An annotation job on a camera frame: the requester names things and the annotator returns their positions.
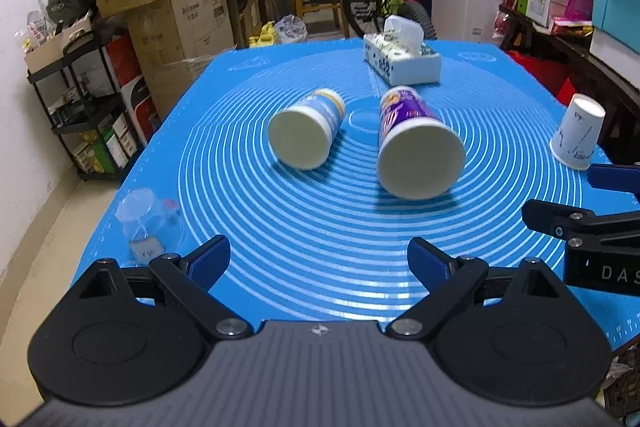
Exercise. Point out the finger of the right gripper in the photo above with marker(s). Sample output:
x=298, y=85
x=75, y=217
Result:
x=616, y=178
x=565, y=222

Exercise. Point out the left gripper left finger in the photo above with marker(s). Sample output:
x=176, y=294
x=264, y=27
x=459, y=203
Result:
x=186, y=281

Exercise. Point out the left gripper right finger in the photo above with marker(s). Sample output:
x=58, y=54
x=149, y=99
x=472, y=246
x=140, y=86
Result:
x=451, y=284

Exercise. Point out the blue white paper cup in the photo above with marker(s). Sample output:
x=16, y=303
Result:
x=301, y=135

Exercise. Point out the clear plastic measuring cup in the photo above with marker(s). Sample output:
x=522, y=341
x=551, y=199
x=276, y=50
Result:
x=152, y=226

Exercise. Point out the purple paper cup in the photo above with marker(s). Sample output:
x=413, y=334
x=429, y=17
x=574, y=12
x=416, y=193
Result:
x=419, y=157

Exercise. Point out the blue silicone mat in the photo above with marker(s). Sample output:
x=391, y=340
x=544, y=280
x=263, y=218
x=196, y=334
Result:
x=331, y=244

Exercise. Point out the black shelf rack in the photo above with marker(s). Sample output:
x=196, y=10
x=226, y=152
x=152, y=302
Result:
x=81, y=119

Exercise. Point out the tissue box with tissue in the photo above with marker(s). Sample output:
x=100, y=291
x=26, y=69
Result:
x=400, y=54

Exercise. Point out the large cardboard box bottom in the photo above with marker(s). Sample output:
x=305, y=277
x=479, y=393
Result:
x=175, y=40

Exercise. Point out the yellow toy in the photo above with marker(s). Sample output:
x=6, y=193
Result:
x=268, y=36

